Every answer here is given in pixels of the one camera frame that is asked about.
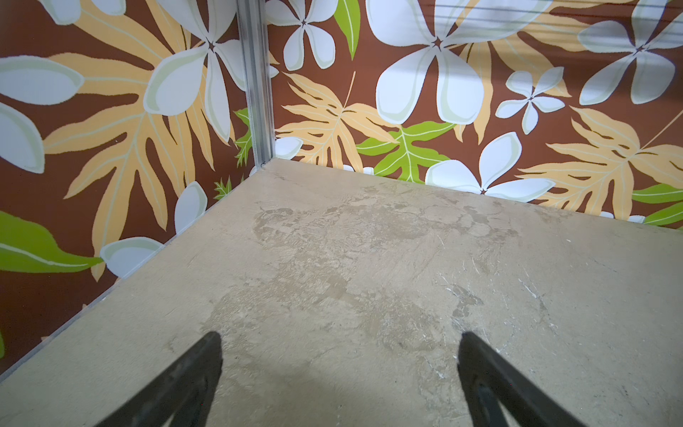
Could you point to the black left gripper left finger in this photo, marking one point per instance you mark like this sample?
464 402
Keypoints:
182 395

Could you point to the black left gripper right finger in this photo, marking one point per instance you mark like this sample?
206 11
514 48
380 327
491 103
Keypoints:
492 385

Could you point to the aluminium frame post left rear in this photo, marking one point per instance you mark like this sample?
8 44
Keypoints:
253 34

